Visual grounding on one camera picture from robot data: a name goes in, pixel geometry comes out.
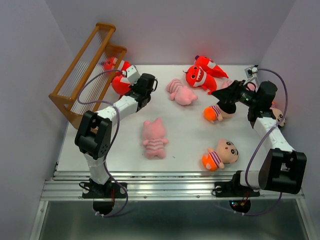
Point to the boy doll orange pants right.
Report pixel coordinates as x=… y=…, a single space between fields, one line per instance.
x=278 y=115

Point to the boy doll orange pants middle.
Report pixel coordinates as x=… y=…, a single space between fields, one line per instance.
x=219 y=111

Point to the wooden tiered shelf rack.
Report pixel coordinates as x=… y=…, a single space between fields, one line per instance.
x=84 y=82

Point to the pink striped pig plush right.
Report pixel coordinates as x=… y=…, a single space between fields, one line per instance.
x=249 y=85

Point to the aluminium front mounting rail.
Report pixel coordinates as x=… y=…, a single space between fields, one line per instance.
x=141 y=186

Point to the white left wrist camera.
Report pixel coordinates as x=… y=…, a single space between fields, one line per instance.
x=132 y=74

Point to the pink striped pig plush back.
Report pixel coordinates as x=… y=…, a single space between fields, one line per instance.
x=180 y=93

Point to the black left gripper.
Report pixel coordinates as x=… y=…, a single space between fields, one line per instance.
x=133 y=87

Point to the pink striped pig plush front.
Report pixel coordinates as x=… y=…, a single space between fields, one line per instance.
x=154 y=141

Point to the boy doll orange pants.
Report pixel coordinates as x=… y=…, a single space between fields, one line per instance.
x=219 y=111
x=278 y=115
x=225 y=153

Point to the pink striped pig plush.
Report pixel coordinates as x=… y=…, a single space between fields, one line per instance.
x=180 y=93
x=154 y=141
x=249 y=85

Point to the red shark plush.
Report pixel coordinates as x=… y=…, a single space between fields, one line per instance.
x=120 y=84
x=109 y=66
x=196 y=77
x=210 y=67

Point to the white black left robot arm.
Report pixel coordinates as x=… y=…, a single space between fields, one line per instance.
x=95 y=137

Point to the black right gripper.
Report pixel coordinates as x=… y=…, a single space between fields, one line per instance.
x=232 y=92

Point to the boy doll orange pants front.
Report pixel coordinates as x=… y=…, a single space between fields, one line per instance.
x=225 y=153

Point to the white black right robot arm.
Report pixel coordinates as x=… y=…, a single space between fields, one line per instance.
x=283 y=168

